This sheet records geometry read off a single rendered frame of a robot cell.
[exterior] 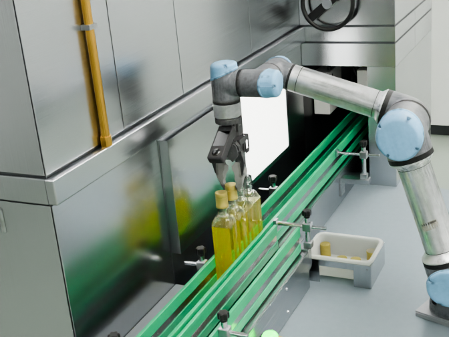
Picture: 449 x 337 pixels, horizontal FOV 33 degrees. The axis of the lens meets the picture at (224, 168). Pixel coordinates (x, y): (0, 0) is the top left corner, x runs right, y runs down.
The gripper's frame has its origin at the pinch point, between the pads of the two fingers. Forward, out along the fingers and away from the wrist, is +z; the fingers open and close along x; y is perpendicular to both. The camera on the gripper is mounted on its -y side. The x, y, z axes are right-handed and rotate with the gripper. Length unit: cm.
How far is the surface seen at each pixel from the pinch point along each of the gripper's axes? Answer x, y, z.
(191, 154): 12.2, 1.3, -8.3
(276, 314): -15.4, -9.6, 32.9
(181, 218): 12.2, -8.4, 7.4
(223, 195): -1.0, -6.8, -0.4
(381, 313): -40, 11, 40
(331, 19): 2, 103, -27
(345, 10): -4, 103, -31
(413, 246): -40, 55, 40
